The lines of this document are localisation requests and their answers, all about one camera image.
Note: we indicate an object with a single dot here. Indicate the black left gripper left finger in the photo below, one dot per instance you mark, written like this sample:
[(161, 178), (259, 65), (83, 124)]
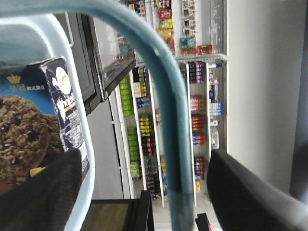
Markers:
[(44, 202)]

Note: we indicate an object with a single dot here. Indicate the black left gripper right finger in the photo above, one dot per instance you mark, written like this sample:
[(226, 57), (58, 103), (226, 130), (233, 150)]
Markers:
[(244, 202)]

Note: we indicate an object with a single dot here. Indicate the Chocofello cookie box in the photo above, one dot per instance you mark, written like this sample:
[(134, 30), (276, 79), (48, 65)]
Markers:
[(39, 120)]

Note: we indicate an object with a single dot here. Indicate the light blue shopping basket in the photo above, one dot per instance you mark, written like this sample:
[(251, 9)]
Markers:
[(182, 219)]

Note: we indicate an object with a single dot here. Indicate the wooden display stand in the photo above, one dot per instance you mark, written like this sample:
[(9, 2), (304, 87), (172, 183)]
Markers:
[(120, 214)]

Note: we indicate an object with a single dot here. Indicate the white store shelf unit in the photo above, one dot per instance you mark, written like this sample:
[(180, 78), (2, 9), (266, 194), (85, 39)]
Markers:
[(171, 92)]

